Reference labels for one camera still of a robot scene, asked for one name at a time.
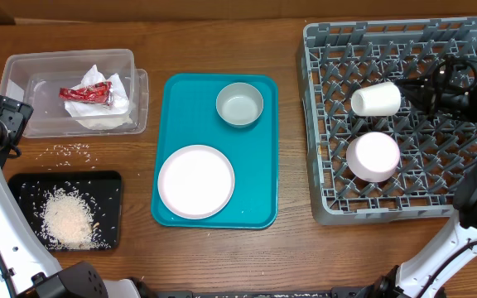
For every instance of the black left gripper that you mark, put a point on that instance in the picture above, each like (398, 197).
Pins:
(13, 116)

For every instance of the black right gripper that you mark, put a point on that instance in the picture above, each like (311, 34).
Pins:
(422, 98)

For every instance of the cream cup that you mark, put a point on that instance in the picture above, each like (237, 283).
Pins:
(379, 100)

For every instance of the pink small bowl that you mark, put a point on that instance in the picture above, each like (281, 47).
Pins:
(373, 157)

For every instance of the white napkin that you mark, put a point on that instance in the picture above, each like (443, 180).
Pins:
(93, 111)

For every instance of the red snack wrapper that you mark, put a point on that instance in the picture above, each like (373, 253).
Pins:
(99, 93)

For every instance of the white rice pile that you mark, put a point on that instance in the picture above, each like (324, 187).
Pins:
(67, 222)

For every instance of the grey-green bowl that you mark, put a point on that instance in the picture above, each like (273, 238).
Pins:
(239, 104)

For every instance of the pink round plate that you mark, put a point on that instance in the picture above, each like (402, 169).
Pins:
(196, 182)

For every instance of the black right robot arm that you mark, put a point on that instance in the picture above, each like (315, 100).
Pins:
(452, 248)

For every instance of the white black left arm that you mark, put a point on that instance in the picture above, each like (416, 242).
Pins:
(27, 269)

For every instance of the grey dishwasher rack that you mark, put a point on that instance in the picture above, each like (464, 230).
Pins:
(335, 59)

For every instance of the clear plastic bin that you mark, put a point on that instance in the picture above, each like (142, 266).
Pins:
(36, 79)

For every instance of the black rectangular tray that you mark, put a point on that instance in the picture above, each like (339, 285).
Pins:
(105, 187)

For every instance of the teal plastic tray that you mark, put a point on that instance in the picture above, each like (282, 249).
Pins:
(189, 117)

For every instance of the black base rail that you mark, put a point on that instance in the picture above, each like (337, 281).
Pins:
(336, 292)

